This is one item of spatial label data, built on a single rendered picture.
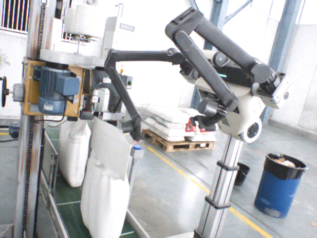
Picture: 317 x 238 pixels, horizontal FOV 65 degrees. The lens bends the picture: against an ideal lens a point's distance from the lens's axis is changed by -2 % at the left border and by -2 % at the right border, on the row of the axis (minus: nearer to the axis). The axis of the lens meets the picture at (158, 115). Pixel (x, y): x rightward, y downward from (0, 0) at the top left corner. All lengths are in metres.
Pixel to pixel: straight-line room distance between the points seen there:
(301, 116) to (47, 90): 8.80
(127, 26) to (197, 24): 4.71
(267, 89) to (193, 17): 0.48
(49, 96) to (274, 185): 2.58
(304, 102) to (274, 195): 6.58
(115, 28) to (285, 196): 4.18
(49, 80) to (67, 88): 0.11
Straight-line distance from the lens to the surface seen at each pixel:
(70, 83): 1.38
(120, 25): 5.49
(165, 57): 1.51
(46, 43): 1.66
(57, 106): 1.45
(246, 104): 1.29
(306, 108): 9.54
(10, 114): 4.48
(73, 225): 1.81
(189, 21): 0.87
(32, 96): 1.63
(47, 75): 1.43
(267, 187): 3.28
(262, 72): 1.07
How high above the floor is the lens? 1.48
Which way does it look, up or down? 12 degrees down
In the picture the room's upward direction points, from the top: 11 degrees clockwise
